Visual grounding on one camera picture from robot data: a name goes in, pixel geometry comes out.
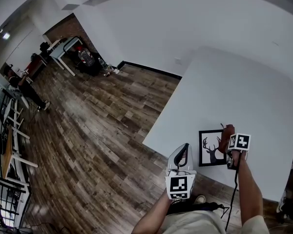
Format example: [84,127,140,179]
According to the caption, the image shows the black metal rack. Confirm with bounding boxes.
[0,89,33,230]

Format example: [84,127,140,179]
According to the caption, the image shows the person's right forearm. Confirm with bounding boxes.
[235,151,264,226]

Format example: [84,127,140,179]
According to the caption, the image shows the white desk with legs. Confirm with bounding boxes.
[48,36,84,77]

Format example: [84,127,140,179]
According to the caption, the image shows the wooden board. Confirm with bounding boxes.
[0,125,13,179]

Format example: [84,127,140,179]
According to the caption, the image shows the black strap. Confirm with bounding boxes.
[167,201,230,219]

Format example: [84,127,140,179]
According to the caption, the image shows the person's beige shorts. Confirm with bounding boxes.
[161,210,270,234]

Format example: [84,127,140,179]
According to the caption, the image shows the white shelf frame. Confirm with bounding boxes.
[3,98,39,169]

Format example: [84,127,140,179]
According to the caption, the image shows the person's left forearm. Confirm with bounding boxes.
[131,191,173,234]

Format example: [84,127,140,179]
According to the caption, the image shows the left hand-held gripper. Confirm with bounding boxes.
[165,143,197,201]

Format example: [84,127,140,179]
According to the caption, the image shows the black picture frame deer print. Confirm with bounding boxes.
[198,129,228,167]

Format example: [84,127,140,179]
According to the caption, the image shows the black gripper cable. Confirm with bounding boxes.
[224,164,240,232]

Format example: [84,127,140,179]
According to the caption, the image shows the black bag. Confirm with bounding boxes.
[40,41,51,56]

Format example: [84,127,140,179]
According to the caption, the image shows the large clear water jug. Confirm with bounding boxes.
[77,46,96,67]

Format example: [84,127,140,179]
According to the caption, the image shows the brown cloth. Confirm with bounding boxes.
[217,123,236,154]

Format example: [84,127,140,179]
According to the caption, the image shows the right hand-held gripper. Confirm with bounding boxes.
[226,133,252,171]

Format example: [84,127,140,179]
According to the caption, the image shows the red cabinet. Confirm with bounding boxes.
[26,59,44,78]

